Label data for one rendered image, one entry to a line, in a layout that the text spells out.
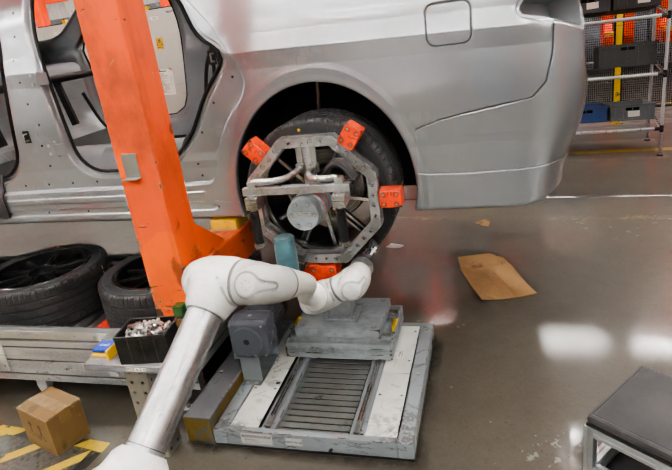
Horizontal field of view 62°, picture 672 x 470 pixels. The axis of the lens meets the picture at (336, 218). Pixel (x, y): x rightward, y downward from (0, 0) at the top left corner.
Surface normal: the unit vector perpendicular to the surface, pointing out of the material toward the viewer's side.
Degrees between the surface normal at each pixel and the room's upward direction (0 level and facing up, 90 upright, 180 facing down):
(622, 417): 0
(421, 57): 90
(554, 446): 0
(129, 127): 90
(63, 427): 90
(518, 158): 90
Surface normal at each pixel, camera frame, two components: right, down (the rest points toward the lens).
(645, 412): -0.13, -0.93
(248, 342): -0.25, 0.36
